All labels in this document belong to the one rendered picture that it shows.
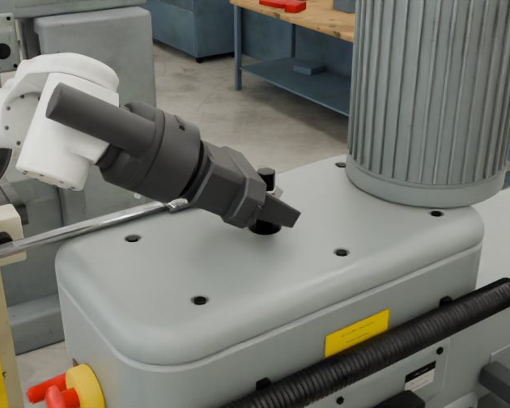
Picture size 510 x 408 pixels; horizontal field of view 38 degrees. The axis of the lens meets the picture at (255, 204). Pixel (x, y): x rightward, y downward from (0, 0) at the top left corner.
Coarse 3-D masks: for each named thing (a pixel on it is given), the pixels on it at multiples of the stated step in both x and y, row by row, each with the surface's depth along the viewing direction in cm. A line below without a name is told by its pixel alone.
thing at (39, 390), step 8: (56, 376) 89; (64, 376) 88; (40, 384) 87; (48, 384) 87; (56, 384) 88; (64, 384) 88; (32, 392) 86; (40, 392) 87; (32, 400) 86; (40, 400) 87
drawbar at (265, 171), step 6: (258, 168) 82; (264, 168) 82; (270, 168) 82; (264, 174) 80; (270, 174) 81; (264, 180) 81; (270, 180) 81; (270, 186) 81; (258, 222) 83; (264, 222) 83; (258, 228) 84; (264, 228) 83; (270, 228) 83; (264, 234) 84; (270, 234) 84
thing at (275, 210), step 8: (272, 200) 79; (280, 200) 80; (264, 208) 79; (272, 208) 80; (280, 208) 80; (288, 208) 80; (264, 216) 80; (272, 216) 80; (280, 216) 80; (288, 216) 81; (296, 216) 81; (280, 224) 81; (288, 224) 81
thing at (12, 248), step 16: (128, 208) 87; (144, 208) 87; (160, 208) 87; (176, 208) 87; (80, 224) 83; (96, 224) 83; (112, 224) 84; (16, 240) 80; (32, 240) 80; (48, 240) 80; (0, 256) 78
